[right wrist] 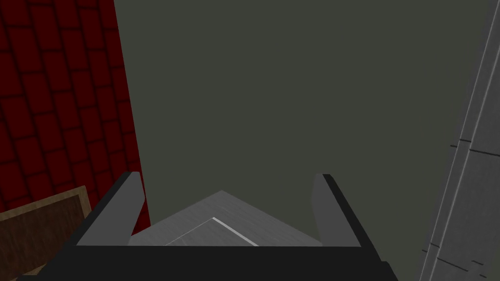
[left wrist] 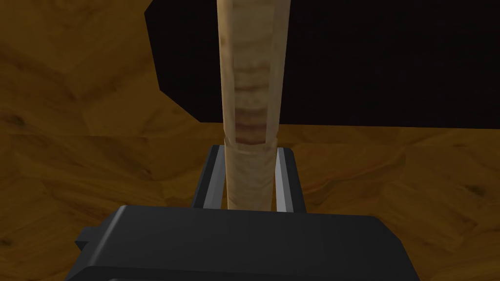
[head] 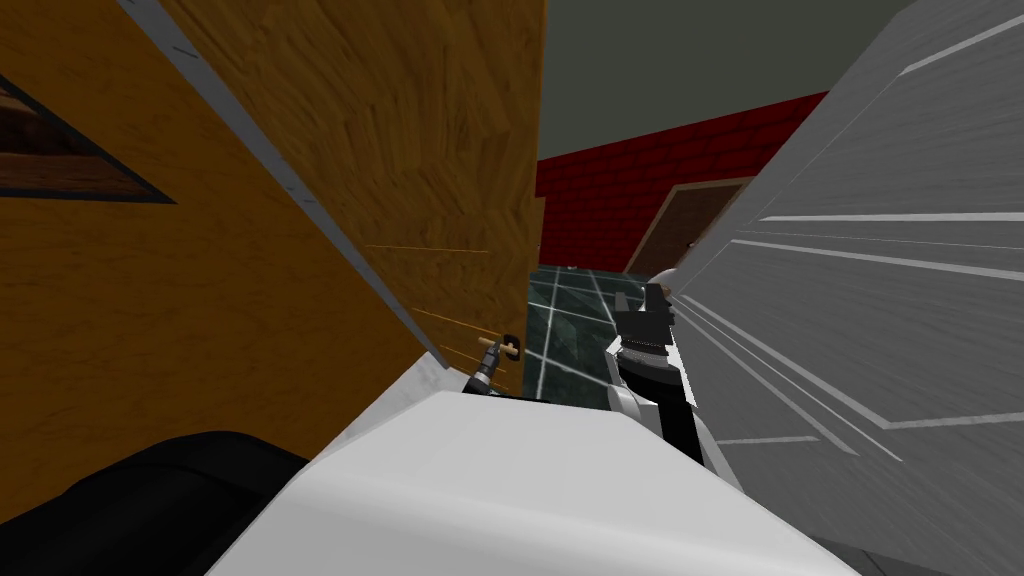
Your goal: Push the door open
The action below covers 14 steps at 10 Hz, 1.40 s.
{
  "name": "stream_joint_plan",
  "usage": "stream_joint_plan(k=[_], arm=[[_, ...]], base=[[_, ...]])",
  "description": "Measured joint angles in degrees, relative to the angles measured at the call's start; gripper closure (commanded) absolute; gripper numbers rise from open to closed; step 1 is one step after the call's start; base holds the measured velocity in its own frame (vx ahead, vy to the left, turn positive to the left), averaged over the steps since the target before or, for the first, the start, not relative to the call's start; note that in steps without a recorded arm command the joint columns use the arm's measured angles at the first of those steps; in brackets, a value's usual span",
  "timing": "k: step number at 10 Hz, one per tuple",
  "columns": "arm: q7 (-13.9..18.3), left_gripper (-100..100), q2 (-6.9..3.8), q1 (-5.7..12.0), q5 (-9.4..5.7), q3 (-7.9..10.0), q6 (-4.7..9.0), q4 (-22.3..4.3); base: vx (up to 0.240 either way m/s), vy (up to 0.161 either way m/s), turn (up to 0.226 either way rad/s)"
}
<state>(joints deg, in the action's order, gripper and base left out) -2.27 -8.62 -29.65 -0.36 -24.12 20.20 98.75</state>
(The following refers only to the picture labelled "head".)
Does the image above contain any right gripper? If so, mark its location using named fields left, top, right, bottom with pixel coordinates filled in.
left=613, top=283, right=678, bottom=345

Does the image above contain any dark brown door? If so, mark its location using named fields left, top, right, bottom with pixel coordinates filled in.
left=623, top=179, right=756, bottom=278

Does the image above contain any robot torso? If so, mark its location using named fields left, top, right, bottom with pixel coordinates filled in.
left=206, top=353, right=861, bottom=576

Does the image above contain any wooden door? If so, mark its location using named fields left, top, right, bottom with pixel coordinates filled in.
left=155, top=0, right=551, bottom=400

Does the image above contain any grey panelled door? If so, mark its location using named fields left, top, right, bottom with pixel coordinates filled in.
left=662, top=0, right=1024, bottom=576

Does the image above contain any tan and black door handle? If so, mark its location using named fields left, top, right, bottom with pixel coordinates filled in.
left=477, top=333, right=523, bottom=363

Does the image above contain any dark framed wall picture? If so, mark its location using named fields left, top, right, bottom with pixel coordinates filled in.
left=0, top=73, right=178, bottom=206

